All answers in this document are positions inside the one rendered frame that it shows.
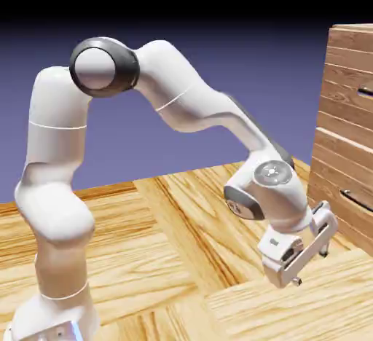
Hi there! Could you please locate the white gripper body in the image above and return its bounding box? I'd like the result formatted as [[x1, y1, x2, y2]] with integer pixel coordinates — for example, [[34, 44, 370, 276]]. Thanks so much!
[[261, 200, 339, 289]]

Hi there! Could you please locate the wooden drawer front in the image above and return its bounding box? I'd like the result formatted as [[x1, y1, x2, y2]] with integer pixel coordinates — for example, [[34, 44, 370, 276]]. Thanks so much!
[[307, 127, 373, 256], [316, 26, 373, 156]]

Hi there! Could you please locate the light wooden cabinet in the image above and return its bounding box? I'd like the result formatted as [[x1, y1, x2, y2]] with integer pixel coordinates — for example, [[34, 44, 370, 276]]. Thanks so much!
[[307, 23, 373, 256]]

